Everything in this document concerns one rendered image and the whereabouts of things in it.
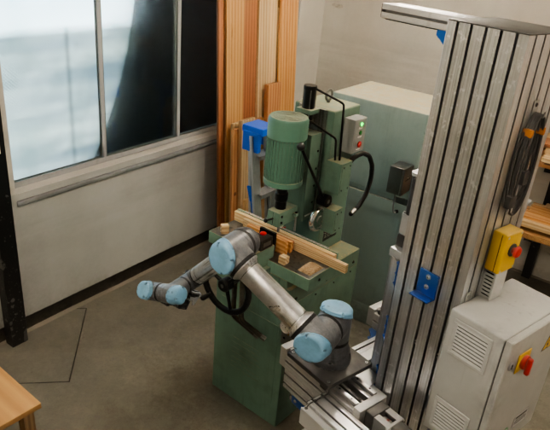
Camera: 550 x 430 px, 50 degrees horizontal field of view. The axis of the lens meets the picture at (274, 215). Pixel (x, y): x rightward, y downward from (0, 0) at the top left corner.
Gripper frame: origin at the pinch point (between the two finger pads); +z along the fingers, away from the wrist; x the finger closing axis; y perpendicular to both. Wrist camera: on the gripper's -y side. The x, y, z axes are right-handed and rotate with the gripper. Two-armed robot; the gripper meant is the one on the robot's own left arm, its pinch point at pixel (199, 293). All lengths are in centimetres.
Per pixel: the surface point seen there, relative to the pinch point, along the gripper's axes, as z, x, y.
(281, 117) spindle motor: -7, 9, -84
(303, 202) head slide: 25, 16, -55
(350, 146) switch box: 28, 26, -86
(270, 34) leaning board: 120, -120, -160
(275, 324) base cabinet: 28.1, 25.6, 1.8
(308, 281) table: 13.1, 40.5, -24.4
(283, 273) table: 14.3, 27.3, -22.5
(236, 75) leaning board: 94, -113, -119
